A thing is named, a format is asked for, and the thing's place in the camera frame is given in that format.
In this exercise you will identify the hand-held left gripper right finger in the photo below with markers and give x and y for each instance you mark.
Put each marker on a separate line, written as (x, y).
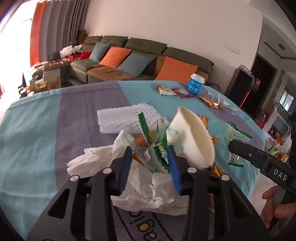
(173, 171)

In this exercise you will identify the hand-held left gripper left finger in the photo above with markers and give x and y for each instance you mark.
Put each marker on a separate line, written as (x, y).
(124, 171)

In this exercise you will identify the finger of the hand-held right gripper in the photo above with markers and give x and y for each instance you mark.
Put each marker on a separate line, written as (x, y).
(240, 149)

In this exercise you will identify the green-edged clear snack wrapper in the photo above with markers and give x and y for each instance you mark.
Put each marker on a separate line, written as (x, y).
(148, 148)
(237, 134)

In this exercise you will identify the white tissue paper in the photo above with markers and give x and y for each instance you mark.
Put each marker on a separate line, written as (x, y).
(97, 160)

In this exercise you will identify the crushed white paper cup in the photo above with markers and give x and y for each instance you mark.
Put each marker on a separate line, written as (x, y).
(185, 129)

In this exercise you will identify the large gold foil wrapper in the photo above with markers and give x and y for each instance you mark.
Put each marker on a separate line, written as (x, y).
(203, 122)

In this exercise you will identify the white foam net sleeve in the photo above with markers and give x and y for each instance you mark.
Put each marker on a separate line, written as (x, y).
(115, 118)

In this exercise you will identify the person's right hand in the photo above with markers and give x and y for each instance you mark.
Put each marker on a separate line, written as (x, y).
(284, 208)

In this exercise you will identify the red stick vacuum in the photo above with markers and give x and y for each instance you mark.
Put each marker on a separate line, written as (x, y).
(253, 89)

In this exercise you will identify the blue paper cup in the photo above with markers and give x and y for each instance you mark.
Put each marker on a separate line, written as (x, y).
(195, 85)

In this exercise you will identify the red snack packet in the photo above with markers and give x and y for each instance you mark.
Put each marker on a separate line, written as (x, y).
(182, 92)

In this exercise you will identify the cream snack packet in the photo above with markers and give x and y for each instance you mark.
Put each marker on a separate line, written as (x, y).
(165, 90)

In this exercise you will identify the teal and grey tablecloth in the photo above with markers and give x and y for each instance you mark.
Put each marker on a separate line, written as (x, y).
(34, 139)

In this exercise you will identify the orange cushion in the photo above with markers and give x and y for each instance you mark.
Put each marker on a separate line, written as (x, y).
(175, 70)
(114, 58)

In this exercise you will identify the brown sofa seat cover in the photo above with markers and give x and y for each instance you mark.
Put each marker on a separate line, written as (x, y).
(108, 71)

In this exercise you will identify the large blue cushion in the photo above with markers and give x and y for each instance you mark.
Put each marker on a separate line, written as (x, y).
(134, 64)

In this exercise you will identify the green sofa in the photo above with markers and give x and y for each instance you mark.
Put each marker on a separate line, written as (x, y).
(185, 55)

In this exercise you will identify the small blue cushion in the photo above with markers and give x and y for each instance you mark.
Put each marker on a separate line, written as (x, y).
(99, 52)

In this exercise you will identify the cluttered coffee table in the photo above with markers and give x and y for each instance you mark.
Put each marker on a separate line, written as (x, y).
(50, 71)

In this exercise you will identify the white plastic bags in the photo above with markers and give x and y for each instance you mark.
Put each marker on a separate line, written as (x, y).
(69, 49)

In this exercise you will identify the brown cardboard box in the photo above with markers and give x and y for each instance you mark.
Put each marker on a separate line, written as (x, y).
(82, 37)

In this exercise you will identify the grey curtain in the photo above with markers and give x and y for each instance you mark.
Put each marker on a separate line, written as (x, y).
(62, 25)

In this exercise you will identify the orange curtain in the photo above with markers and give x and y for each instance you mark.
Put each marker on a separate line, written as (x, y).
(37, 34)

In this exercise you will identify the bright window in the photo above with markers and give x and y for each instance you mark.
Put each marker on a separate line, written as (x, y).
(13, 46)

